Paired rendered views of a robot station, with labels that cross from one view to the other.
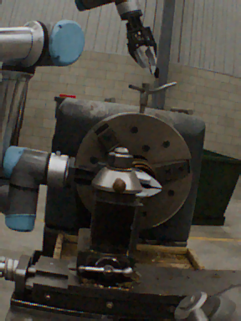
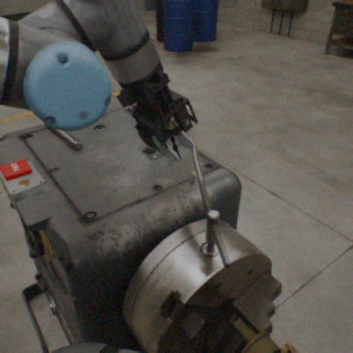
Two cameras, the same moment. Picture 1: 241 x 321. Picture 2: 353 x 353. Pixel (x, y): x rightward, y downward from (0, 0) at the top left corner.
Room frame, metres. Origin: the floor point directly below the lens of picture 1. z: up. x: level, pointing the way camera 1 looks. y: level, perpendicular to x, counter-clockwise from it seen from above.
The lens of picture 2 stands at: (1.10, 0.25, 1.71)
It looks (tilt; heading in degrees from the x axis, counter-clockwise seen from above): 34 degrees down; 328
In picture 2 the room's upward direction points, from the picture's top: straight up
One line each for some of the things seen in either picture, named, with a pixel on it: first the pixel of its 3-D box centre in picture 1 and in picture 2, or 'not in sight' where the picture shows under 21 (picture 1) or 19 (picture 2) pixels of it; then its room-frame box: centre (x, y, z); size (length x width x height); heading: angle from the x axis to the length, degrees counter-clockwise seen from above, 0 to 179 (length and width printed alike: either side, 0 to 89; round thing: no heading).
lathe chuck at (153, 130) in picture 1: (133, 170); (206, 301); (1.45, -0.04, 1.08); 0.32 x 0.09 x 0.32; 94
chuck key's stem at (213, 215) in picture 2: (143, 103); (211, 237); (1.45, -0.04, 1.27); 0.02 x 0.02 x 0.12; 66
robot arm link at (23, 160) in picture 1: (26, 166); not in sight; (1.18, 0.21, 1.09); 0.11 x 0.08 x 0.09; 93
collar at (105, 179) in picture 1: (117, 179); not in sight; (0.83, 0.00, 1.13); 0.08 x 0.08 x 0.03
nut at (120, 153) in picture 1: (120, 158); not in sight; (0.83, 0.00, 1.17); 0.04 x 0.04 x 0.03
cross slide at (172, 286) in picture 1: (138, 289); not in sight; (0.83, -0.06, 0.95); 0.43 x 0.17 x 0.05; 94
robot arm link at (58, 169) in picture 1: (58, 170); not in sight; (1.18, 0.13, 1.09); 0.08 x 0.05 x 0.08; 3
